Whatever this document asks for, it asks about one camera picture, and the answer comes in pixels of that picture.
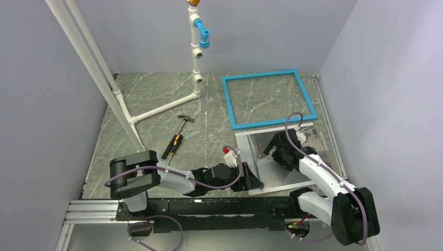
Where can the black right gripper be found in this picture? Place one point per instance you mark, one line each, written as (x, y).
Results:
(276, 156)

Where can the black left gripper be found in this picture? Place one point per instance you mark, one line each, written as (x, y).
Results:
(252, 181)

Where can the blue picture frame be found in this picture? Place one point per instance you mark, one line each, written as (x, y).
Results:
(257, 100)

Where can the coastal landscape photo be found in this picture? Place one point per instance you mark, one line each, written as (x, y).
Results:
(311, 138)

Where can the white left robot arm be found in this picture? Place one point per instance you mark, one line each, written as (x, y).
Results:
(131, 177)

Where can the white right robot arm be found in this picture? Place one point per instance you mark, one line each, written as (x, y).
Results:
(348, 210)

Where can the steel claw hammer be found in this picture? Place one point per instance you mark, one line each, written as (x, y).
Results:
(185, 119)

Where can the blue pipe fitting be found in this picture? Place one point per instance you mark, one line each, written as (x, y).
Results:
(204, 41)

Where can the orange pipe cap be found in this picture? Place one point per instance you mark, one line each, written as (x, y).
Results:
(193, 3)

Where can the white pvc pipe stand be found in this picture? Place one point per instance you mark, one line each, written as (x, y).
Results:
(73, 24)

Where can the brown frame backing board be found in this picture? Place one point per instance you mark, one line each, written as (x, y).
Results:
(330, 156)

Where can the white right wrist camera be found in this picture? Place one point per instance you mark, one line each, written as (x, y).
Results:
(300, 135)

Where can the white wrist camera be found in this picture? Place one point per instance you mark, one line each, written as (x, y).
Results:
(230, 158)
(300, 135)

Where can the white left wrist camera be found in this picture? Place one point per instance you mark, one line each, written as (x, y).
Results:
(230, 158)

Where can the aluminium table edge rail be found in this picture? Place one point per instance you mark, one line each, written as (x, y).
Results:
(315, 78)

